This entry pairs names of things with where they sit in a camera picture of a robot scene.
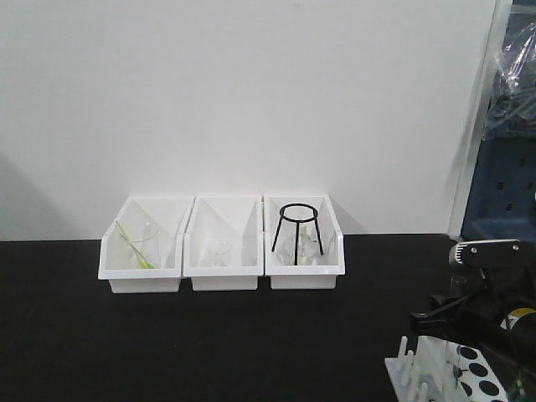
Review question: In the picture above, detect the black wire tripod stand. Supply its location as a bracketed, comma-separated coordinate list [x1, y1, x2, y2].
[271, 203, 324, 266]

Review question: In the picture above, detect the right white plastic bin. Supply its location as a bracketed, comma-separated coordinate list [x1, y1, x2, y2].
[263, 195, 345, 290]

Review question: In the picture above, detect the glass flask under tripod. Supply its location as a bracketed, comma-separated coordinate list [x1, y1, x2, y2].
[276, 234, 320, 265]

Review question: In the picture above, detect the middle white plastic bin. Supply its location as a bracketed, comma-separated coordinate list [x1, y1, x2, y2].
[183, 195, 264, 291]

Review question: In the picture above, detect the white test tube rack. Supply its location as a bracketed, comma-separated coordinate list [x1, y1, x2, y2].
[384, 336, 508, 402]

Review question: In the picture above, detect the black gripper with screws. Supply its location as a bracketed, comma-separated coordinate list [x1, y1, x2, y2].
[410, 239, 535, 348]

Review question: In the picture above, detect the plastic bag of black pegs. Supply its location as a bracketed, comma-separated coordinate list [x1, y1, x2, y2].
[482, 23, 535, 141]

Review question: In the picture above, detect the glass beaker in left bin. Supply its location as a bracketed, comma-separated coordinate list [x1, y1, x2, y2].
[126, 222, 161, 269]

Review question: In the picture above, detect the small glass beaker middle bin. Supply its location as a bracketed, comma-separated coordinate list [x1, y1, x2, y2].
[207, 240, 232, 267]

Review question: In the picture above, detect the left white plastic bin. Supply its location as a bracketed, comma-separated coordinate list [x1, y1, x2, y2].
[98, 196, 195, 293]

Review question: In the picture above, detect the blue-grey pegboard drying rack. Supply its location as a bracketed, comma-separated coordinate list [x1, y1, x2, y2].
[461, 1, 535, 242]

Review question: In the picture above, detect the white plastic bin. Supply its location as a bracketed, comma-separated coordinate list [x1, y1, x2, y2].
[98, 196, 195, 293]
[263, 195, 345, 290]
[183, 195, 264, 291]

